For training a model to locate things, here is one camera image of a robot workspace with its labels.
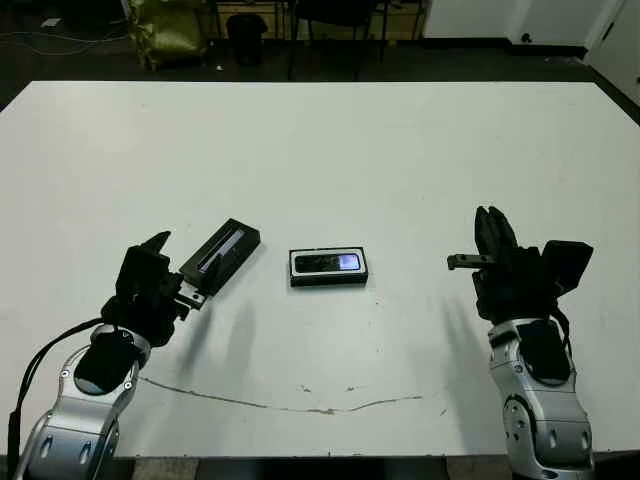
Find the white floor cable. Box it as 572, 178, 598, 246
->
0, 19, 129, 56

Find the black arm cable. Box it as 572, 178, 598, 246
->
547, 304, 576, 361
5, 319, 121, 466

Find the black box base white inlay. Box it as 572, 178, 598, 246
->
288, 245, 371, 289

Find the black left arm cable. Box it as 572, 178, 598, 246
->
5, 319, 121, 466

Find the black box lid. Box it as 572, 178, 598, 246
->
178, 218, 262, 300

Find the yellow-green plastic bag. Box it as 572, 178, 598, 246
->
124, 0, 209, 71

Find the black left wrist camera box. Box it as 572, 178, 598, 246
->
117, 244, 169, 299

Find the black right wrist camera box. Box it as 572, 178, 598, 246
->
539, 239, 595, 296

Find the white door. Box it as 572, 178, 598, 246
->
584, 0, 640, 96

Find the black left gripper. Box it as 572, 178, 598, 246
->
102, 231, 226, 349

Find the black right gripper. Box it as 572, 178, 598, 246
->
446, 205, 561, 321

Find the black mesh office chair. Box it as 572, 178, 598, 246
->
287, 0, 389, 81

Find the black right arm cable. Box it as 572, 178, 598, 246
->
547, 304, 576, 361

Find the black trash bin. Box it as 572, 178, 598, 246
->
224, 13, 269, 67

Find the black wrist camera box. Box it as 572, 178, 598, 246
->
539, 239, 595, 296
117, 244, 169, 299

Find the slim black camera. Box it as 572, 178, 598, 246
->
293, 253, 362, 275

